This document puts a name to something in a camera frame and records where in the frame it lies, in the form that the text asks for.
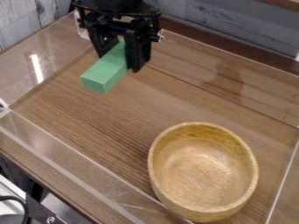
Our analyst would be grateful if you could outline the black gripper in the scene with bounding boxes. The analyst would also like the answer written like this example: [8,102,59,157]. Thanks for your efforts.
[72,0,164,73]

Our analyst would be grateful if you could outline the green rectangular block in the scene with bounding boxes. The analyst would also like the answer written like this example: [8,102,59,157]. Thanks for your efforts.
[80,41,128,94]

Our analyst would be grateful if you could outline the brown wooden bowl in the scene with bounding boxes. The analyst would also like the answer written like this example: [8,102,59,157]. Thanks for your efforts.
[147,122,259,222]

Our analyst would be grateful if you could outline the black cable bottom left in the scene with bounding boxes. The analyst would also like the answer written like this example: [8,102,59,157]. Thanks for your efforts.
[0,195,32,224]

